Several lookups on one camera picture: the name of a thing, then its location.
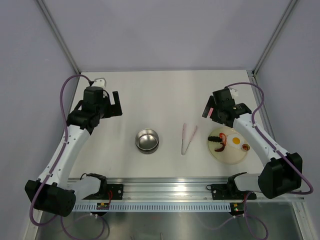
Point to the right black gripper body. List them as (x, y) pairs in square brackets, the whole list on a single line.
[(216, 116)]

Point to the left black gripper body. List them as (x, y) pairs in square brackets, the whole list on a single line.
[(104, 109)]

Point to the small noodle soup cup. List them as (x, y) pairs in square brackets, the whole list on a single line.
[(245, 147)]

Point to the cream round plate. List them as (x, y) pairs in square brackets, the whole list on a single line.
[(229, 156)]

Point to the round steel lunch box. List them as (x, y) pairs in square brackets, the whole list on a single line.
[(147, 141)]

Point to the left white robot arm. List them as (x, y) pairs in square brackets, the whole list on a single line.
[(51, 192)]

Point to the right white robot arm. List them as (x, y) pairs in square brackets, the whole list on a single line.
[(282, 170)]

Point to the red shrimp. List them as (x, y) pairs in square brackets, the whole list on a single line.
[(223, 138)]

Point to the fried egg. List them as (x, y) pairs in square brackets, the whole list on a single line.
[(235, 141)]

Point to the dark brown sausage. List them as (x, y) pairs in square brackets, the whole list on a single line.
[(221, 149)]

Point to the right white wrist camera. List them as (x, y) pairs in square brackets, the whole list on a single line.
[(234, 92)]

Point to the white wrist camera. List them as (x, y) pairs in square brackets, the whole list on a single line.
[(100, 82), (234, 92)]

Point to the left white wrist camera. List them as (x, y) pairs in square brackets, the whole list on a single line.
[(100, 82)]

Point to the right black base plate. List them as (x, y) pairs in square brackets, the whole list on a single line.
[(223, 192)]

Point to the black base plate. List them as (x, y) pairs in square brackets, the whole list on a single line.
[(223, 192), (113, 191)]

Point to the aluminium mounting rail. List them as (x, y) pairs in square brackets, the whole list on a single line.
[(165, 189)]

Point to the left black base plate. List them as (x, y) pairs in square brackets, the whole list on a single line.
[(113, 191)]

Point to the white slotted cable duct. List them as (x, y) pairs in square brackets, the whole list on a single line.
[(157, 207)]

